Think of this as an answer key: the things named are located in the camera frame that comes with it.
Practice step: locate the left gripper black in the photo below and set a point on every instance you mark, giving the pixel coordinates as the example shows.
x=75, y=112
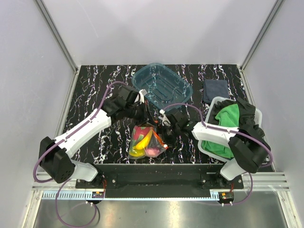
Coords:
x=145, y=117

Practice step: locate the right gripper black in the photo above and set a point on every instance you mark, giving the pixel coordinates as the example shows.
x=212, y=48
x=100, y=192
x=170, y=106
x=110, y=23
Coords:
x=169, y=143

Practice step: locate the clear zip top bag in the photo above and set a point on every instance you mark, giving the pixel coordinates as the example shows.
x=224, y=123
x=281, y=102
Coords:
x=155, y=141

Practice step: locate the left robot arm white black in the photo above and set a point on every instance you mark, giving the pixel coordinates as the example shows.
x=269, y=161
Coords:
x=55, y=156

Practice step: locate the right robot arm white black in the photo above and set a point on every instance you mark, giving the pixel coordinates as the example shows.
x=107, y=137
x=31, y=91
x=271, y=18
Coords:
x=248, y=147

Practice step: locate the red fake fruit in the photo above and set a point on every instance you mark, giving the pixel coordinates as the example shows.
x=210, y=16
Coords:
x=140, y=133

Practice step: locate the purple fake fruit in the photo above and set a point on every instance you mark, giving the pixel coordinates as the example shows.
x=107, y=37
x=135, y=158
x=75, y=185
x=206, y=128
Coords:
x=152, y=152

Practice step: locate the yellow fake banana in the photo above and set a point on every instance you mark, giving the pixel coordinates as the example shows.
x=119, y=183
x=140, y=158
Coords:
x=144, y=142

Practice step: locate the orange fake fruit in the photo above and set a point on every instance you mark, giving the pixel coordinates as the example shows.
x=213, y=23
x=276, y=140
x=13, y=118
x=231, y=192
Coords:
x=137, y=153

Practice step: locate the teal plastic container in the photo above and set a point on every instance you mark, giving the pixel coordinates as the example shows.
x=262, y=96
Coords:
x=163, y=86

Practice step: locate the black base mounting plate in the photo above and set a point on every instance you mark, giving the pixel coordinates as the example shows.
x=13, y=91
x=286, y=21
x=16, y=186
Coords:
x=161, y=181

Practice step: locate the green cloth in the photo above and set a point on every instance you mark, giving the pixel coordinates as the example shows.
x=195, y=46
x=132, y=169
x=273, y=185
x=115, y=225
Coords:
x=228, y=117

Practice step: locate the navy folded cloth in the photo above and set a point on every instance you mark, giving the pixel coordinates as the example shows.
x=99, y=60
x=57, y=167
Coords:
x=213, y=88

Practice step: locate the black cloth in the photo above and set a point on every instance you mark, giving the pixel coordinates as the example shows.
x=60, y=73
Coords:
x=246, y=111

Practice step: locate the white plastic basket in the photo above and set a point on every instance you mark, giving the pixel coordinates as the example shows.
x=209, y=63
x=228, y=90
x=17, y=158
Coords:
x=258, y=120

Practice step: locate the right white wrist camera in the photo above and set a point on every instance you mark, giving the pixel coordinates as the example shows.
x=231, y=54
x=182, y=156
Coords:
x=164, y=120

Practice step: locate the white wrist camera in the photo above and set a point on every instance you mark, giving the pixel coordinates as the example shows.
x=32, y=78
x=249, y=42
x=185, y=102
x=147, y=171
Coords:
x=140, y=99
x=164, y=120

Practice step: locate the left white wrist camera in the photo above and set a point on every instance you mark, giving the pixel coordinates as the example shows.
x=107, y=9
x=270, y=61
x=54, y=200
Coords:
x=140, y=99

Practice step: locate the left aluminium frame post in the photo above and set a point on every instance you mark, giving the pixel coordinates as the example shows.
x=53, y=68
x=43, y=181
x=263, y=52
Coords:
x=54, y=31

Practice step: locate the aluminium frame post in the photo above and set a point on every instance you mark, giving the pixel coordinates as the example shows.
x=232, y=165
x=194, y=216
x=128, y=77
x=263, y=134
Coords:
x=262, y=32
x=54, y=31

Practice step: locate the right aluminium frame post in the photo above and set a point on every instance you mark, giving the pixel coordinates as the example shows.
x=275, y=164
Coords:
x=262, y=32

